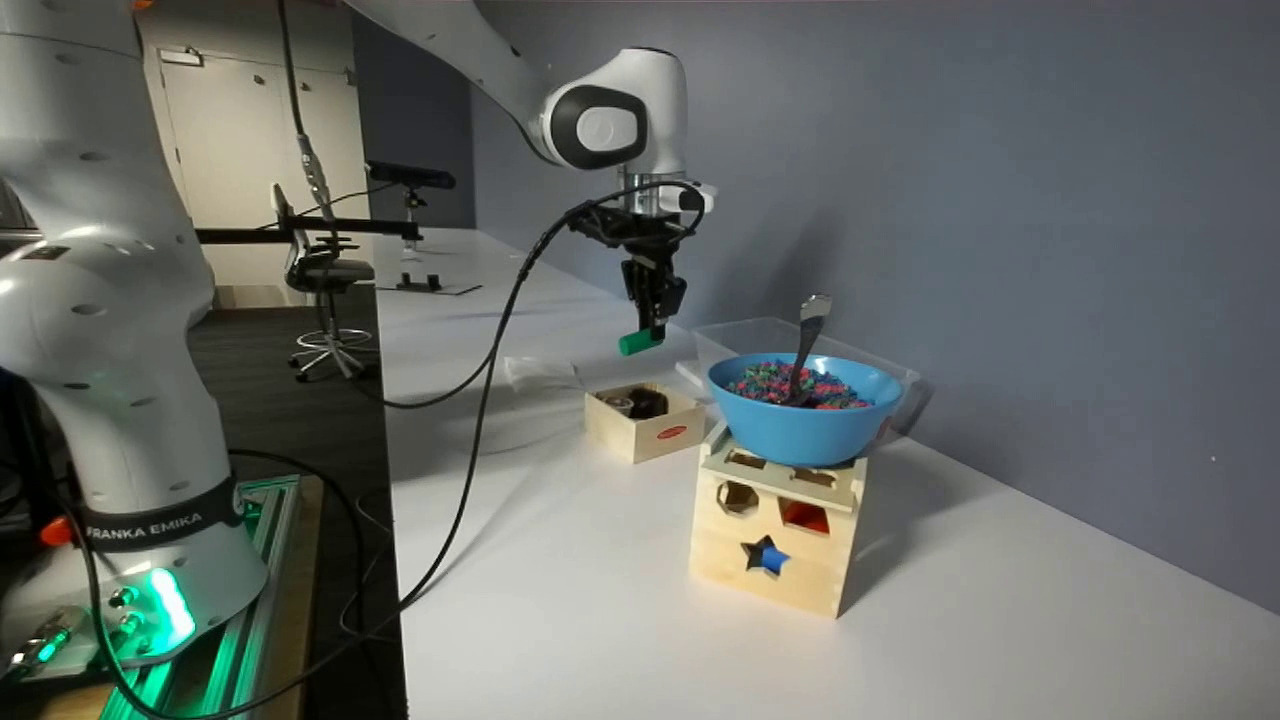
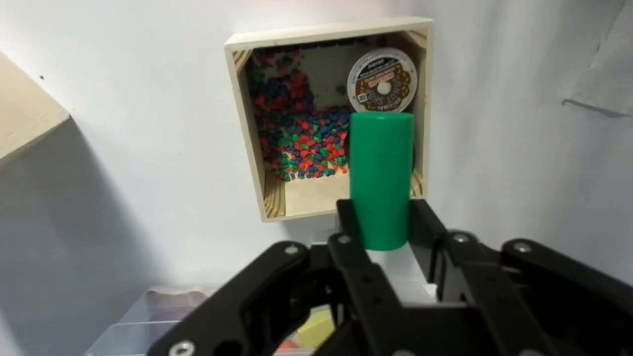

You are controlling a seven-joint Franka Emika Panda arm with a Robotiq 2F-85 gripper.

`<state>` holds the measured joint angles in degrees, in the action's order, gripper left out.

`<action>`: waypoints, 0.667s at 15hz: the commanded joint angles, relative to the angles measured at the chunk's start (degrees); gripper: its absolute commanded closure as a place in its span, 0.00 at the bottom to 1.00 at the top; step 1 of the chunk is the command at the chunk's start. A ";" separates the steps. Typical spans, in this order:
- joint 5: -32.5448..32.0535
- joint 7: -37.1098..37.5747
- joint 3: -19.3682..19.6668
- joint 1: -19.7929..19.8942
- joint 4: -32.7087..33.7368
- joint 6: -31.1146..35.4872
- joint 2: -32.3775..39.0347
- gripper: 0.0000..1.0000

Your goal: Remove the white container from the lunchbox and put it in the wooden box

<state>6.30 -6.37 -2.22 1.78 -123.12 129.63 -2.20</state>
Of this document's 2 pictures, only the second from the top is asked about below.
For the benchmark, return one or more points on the open wooden box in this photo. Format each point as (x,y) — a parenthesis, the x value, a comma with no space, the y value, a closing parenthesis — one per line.
(243,132)

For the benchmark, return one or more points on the beige toy piece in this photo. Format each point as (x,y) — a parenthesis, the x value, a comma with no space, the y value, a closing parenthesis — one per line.
(174,298)

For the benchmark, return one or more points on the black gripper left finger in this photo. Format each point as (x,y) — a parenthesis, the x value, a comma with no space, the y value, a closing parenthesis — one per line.
(263,304)

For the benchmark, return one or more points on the green cylinder block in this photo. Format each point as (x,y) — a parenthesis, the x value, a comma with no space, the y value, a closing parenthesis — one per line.
(380,179)

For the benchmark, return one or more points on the white paper towel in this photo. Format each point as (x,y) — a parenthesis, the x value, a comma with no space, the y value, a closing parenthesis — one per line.
(605,67)

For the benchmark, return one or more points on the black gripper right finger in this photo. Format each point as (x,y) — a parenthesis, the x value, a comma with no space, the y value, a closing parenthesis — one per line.
(540,298)

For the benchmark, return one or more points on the clear plastic lunchbox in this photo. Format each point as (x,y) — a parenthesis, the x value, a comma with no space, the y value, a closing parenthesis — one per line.
(125,330)

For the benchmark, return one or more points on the wooden shape sorter cube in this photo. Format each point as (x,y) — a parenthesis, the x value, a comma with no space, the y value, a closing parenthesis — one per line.
(26,112)

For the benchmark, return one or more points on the white coffee pod container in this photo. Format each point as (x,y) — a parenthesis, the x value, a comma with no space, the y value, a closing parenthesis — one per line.
(382,80)

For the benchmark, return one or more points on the colourful plastic beads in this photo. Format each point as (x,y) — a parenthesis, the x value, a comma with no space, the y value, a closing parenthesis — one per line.
(303,142)

